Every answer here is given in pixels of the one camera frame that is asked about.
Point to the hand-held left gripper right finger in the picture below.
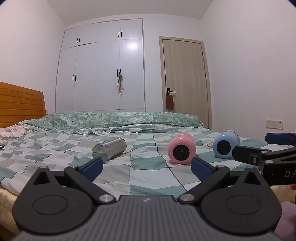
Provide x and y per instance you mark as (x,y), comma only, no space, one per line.
(200,168)

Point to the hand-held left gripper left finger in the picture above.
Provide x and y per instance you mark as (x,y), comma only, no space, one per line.
(93,168)

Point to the green hanging ornament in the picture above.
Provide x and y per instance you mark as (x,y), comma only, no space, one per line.
(119,82)

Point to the brown hanging pouch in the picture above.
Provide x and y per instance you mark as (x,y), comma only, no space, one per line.
(169,103)

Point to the blue cup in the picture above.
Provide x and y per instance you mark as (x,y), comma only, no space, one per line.
(229,138)

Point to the beige wooden door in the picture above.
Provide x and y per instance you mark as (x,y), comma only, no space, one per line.
(185,69)

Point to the green checked bed sheet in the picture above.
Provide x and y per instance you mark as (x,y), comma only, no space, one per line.
(148,162)

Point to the beige mattress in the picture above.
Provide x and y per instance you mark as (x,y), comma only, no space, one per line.
(7,206)

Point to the pink cup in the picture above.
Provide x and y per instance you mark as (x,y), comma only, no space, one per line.
(185,141)

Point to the floral pillow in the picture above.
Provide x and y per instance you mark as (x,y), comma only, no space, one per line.
(9,132)

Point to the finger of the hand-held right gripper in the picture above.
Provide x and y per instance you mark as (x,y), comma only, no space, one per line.
(245,154)
(279,138)

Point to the green floral quilt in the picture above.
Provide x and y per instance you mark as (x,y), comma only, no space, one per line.
(120,119)

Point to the wooden headboard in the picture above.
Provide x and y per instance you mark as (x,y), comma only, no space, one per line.
(20,106)

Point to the stainless steel cup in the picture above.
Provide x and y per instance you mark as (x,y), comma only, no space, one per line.
(112,148)

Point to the pink cloth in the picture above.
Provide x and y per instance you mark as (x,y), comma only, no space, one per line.
(288,220)

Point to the white wall socket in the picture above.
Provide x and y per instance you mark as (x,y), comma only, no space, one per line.
(274,124)

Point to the white wardrobe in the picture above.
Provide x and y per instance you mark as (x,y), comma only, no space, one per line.
(99,69)

